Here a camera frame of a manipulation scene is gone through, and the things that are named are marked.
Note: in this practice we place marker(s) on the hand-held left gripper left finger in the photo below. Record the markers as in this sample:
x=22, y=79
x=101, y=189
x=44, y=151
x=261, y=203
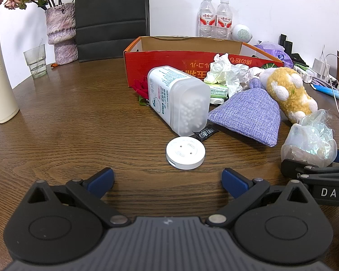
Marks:
x=101, y=181

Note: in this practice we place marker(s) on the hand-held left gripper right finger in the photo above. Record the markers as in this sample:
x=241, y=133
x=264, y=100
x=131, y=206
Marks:
x=234, y=183

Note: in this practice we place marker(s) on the clear plastic wrap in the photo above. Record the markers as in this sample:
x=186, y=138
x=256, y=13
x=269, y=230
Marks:
x=308, y=141

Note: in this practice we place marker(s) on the white round disc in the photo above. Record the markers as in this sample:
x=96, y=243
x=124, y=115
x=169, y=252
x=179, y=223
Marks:
x=186, y=152

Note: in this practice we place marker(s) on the small black sachet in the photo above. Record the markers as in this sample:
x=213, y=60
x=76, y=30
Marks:
x=204, y=134

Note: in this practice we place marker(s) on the purple linen pouch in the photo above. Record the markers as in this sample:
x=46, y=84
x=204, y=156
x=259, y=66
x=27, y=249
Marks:
x=248, y=113

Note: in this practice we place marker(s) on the small white cap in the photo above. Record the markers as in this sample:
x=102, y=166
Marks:
x=218, y=101

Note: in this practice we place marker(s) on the yellow and white plush toy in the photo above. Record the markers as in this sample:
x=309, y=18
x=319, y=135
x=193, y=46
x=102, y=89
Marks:
x=285, y=90

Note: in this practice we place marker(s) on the green packet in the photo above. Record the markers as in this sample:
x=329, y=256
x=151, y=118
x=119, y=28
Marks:
x=217, y=90

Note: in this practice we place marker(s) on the red fabric rose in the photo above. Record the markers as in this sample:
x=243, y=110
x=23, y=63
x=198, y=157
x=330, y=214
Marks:
x=139, y=87

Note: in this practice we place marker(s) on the white tissue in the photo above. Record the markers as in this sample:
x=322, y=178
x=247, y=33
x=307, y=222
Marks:
x=238, y=76
x=219, y=70

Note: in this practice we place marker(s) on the white translucent bead jar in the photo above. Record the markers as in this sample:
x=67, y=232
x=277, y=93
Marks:
x=172, y=90

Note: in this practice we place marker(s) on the orange cardboard box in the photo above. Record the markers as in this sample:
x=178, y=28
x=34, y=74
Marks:
x=163, y=59

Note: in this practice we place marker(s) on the blue and white tube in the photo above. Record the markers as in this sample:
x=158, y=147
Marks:
x=327, y=91

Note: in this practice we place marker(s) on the white charger adapter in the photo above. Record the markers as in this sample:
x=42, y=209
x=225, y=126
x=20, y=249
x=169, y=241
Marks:
x=320, y=67

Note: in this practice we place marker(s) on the white plastic connector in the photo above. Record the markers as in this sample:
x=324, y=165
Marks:
x=303, y=72

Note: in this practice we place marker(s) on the black block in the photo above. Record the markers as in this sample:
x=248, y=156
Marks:
x=283, y=39
x=288, y=48

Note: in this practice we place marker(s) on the purple tissue pack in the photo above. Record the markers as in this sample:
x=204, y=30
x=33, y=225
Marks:
x=274, y=50

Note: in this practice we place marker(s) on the clear drinking glass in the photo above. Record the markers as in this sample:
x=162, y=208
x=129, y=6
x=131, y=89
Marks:
x=35, y=62

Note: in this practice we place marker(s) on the cream thermos bottle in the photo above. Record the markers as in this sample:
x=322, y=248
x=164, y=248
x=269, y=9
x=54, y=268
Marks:
x=1, y=76

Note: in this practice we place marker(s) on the white round robot speaker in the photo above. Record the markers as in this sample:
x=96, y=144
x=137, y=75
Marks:
x=241, y=34

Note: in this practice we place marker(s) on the pink textured vase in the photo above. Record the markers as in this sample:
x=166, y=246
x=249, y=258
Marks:
x=60, y=34

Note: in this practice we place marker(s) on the black paper bag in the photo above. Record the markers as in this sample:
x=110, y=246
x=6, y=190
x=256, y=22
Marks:
x=110, y=19

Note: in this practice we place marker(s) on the clear water bottle red label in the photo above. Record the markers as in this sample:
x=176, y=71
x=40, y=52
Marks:
x=206, y=19
x=224, y=21

